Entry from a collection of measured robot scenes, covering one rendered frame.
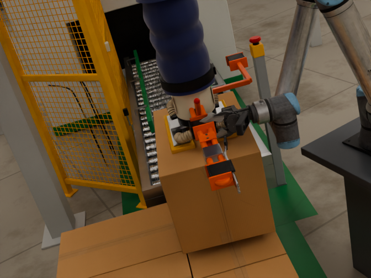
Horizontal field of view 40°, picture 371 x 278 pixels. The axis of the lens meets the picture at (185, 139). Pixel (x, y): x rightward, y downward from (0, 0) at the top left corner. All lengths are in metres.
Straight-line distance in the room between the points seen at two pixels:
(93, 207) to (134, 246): 1.45
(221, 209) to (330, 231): 1.15
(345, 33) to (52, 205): 2.28
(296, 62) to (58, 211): 2.06
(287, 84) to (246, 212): 0.54
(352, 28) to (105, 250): 1.45
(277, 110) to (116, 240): 1.04
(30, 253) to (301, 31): 2.41
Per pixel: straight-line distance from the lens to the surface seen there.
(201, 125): 1.90
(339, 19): 1.89
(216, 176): 1.60
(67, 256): 2.53
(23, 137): 3.28
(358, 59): 1.96
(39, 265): 3.52
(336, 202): 3.30
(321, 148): 2.41
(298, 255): 2.96
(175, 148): 2.07
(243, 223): 2.14
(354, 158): 2.31
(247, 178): 2.01
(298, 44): 2.03
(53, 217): 3.56
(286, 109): 1.95
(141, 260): 2.33
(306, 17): 2.01
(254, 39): 3.03
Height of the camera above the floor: 2.01
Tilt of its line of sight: 28 degrees down
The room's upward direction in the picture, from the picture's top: 15 degrees counter-clockwise
